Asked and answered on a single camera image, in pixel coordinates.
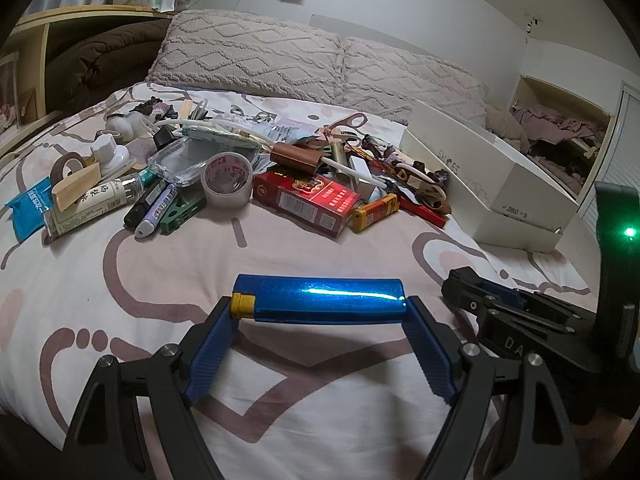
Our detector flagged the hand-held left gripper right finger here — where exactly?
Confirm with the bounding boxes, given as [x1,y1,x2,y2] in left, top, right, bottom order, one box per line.
[402,296,588,480]

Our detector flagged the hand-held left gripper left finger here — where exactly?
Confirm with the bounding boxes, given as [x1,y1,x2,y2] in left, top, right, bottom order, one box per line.
[62,299,240,480]

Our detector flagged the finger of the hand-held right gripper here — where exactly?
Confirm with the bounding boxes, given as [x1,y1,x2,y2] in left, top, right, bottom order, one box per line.
[452,268,596,333]
[442,285,566,341]

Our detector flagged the white shoe box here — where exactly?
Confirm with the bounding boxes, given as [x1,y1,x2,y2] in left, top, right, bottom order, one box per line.
[400,100,581,253]

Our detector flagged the shiny blue lighter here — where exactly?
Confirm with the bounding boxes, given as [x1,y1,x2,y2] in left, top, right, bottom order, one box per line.
[231,274,408,325]

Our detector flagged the yellow printed lighter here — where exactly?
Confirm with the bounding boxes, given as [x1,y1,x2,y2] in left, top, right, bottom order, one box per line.
[347,194,401,233]

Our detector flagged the clear tape roll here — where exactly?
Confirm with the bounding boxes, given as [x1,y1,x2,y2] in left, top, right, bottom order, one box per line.
[201,150,255,209]

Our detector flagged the person's right forearm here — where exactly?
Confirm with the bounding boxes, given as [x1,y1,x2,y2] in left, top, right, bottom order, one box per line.
[575,410,640,480]

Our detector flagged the red pen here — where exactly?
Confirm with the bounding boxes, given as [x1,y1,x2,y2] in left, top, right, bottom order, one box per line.
[400,197,448,228]

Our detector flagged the pile of small trinkets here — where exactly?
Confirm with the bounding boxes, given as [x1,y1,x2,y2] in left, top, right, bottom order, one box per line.
[360,132,453,211]

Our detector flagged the green clip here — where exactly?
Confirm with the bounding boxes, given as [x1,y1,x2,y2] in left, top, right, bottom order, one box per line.
[159,195,208,236]

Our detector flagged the purple marker pen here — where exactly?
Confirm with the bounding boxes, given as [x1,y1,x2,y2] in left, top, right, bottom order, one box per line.
[134,182,178,239]

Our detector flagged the white charger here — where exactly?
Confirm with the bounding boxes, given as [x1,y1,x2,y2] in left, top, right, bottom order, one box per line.
[345,157,381,201]

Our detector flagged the black marker pen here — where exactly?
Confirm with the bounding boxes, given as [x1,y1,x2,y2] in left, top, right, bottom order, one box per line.
[123,180,168,231]

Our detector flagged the pile of clothes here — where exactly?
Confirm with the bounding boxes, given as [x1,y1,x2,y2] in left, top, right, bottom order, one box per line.
[510,95,613,196]

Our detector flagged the beige fluffy cloth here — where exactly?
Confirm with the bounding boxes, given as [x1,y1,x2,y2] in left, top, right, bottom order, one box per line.
[482,102,528,151]

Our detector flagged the red cigarette box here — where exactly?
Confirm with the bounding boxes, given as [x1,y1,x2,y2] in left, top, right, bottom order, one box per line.
[252,170,361,238]

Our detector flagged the clear plastic container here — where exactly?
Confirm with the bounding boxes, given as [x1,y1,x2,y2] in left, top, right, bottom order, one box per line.
[147,135,216,188]

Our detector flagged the white printed tube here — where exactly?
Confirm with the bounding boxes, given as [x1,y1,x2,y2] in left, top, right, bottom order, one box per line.
[42,172,146,238]

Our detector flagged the pink scissors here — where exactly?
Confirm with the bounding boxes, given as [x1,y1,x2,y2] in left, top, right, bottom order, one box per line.
[320,112,368,141]

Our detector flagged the brown leather case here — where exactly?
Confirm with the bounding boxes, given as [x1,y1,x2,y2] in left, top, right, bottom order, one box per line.
[270,143,323,173]

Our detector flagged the light wooden piece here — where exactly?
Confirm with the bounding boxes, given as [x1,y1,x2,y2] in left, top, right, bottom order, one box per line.
[51,165,100,212]

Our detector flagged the beige textured pillow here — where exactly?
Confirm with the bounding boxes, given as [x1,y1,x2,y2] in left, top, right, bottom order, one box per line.
[145,9,346,106]
[340,36,488,126]

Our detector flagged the small white bottle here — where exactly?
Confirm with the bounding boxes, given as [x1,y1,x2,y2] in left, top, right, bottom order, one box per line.
[91,133,132,171]

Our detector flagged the blue packet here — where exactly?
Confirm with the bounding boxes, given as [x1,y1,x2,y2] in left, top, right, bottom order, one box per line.
[5,182,56,241]

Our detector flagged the brown tape roll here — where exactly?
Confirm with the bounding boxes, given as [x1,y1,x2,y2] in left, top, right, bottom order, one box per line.
[50,152,83,186]

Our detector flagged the white plush toy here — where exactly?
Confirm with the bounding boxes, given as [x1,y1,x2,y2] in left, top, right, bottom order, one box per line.
[105,110,151,138]

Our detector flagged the wooden shelf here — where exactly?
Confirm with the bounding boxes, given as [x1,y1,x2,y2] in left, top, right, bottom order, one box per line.
[0,5,176,126]

